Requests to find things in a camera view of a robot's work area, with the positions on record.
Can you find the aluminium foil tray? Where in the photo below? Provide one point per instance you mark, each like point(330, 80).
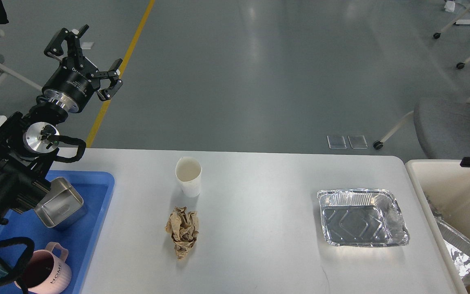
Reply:
point(362, 217)

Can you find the white paper cup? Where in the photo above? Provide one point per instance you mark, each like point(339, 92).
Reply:
point(188, 172)

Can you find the pink mug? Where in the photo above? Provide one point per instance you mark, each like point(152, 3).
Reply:
point(47, 271)

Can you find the blue plastic tray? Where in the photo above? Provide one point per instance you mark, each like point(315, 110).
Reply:
point(80, 239)

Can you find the white bin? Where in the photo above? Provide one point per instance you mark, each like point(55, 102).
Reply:
point(446, 185)

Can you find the stainless steel tray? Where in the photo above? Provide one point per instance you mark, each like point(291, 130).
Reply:
point(61, 207)

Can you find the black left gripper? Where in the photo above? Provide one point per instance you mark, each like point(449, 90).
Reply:
point(72, 83)

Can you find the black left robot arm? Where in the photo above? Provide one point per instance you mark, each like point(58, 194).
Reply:
point(31, 143)

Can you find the crumpled brown paper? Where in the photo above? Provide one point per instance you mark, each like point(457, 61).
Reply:
point(183, 229)

